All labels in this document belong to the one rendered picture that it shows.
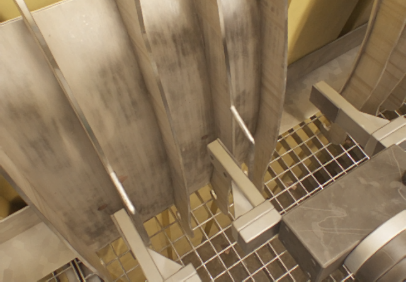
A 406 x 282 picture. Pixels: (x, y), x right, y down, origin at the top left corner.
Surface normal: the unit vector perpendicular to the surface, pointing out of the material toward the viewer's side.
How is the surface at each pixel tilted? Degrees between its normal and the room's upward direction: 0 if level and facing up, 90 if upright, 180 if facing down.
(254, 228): 13
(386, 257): 43
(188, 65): 68
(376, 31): 90
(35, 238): 0
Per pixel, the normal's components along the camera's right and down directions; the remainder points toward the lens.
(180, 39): 0.52, 0.54
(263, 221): -0.05, -0.58
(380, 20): -0.84, 0.47
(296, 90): 0.07, -0.42
